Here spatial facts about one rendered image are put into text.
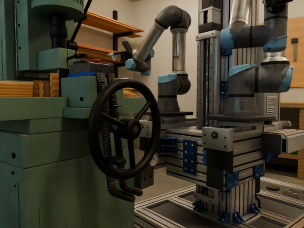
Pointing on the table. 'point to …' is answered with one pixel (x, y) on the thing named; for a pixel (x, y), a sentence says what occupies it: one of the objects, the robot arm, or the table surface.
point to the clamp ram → (64, 73)
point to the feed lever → (71, 45)
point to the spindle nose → (58, 30)
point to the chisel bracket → (54, 59)
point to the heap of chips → (129, 94)
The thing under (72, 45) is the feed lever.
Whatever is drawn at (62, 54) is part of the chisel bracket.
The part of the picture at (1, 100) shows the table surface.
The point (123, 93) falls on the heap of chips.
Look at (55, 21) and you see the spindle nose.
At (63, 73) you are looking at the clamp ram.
